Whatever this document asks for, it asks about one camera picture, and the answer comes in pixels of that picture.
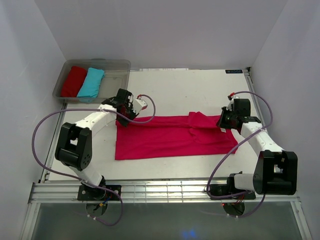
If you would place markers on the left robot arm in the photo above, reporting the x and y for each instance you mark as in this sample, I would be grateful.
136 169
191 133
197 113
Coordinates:
75 142

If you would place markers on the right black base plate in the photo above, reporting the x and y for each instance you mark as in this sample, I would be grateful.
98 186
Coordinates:
220 190

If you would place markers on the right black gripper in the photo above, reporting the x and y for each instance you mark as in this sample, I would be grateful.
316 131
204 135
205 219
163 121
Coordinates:
221 123

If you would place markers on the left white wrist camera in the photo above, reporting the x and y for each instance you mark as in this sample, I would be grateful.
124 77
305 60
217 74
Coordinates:
139 105

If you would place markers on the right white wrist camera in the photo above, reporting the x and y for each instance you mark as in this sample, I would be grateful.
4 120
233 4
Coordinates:
231 99

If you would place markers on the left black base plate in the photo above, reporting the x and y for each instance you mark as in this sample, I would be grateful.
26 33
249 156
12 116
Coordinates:
87 193

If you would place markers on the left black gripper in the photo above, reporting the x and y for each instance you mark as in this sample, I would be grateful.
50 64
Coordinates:
130 107

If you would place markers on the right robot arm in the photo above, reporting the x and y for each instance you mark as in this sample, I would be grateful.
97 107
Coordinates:
276 170

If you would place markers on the aluminium frame rail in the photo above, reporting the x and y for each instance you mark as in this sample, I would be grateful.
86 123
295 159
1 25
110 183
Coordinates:
132 192

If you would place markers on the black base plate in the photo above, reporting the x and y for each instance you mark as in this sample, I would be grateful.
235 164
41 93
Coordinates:
87 193
220 190

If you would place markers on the clear plastic bin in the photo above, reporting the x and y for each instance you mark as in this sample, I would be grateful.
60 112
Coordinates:
116 76

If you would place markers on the red rolled t shirt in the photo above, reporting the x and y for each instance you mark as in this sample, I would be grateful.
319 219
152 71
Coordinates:
73 82

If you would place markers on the pink t shirt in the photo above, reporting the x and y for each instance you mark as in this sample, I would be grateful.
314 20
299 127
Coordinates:
194 134

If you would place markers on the cyan rolled t shirt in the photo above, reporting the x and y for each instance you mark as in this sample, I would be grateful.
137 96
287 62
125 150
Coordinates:
91 85

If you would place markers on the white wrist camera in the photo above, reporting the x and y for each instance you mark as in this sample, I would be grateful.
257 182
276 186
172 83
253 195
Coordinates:
231 99
139 105

